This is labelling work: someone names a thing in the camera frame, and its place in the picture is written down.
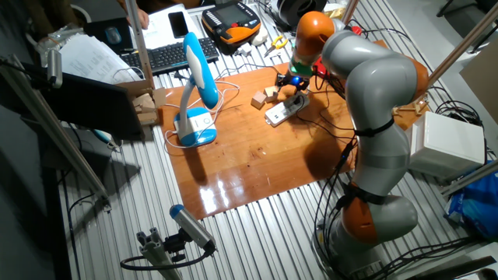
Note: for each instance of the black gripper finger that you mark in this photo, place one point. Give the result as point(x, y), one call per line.
point(295, 93)
point(305, 93)

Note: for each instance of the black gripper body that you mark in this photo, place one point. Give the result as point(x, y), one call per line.
point(299, 83)

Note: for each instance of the white power strip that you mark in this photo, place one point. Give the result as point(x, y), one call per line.
point(278, 116)

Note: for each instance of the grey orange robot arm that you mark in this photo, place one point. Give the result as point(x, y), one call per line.
point(381, 97)

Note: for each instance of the white power adapter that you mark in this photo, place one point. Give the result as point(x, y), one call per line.
point(244, 50)

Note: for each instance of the blue white desk lamp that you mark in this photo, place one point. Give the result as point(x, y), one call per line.
point(200, 70)

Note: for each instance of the person's hand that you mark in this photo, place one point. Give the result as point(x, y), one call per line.
point(144, 18)

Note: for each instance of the wooden cube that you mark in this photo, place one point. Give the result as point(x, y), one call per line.
point(271, 94)
point(258, 100)

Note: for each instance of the white rounded object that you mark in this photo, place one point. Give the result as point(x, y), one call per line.
point(259, 37)

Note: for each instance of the black filament spool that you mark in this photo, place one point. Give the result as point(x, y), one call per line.
point(301, 9)

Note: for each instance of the small red connector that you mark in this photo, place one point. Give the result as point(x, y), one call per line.
point(356, 30)

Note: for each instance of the yellow crumpled packet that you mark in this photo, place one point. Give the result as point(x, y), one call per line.
point(334, 12)

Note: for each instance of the orange black teach pendant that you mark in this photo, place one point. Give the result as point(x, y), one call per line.
point(231, 23)

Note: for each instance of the black keyboard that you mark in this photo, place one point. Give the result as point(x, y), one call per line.
point(171, 56)

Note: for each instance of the black smartphone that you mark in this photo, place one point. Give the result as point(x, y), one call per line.
point(178, 24)

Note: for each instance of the brown cardboard box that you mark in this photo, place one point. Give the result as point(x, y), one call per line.
point(159, 97)

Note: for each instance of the white plastic drawer box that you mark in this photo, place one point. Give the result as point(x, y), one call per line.
point(447, 144)

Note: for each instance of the white document sheets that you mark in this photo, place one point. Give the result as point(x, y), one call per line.
point(155, 31)

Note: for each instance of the brown cardboard panel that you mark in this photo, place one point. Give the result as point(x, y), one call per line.
point(482, 81)

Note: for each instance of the grey computer mouse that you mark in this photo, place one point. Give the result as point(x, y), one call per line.
point(113, 35)

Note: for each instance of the blue plastic bag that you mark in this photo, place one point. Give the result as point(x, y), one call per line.
point(474, 206)

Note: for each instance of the white paper stack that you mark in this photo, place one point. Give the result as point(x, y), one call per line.
point(93, 62)

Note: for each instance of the black monitor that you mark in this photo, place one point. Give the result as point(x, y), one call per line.
point(89, 105)

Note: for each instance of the black mouse pad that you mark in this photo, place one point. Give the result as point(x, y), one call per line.
point(93, 31)

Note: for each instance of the clear plastic bag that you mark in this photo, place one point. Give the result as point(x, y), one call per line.
point(58, 37)

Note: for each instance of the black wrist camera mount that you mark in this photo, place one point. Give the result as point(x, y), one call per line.
point(282, 79)

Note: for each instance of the aluminium frame post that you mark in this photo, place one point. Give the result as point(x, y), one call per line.
point(138, 39)
point(467, 179)
point(58, 132)
point(463, 43)

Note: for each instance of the silver camera blue cap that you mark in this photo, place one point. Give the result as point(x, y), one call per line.
point(192, 225)

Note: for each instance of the aluminium profile camera stand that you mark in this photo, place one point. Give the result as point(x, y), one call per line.
point(155, 253)

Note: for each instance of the silver frame-mounted camera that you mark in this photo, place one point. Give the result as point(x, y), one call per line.
point(54, 68)

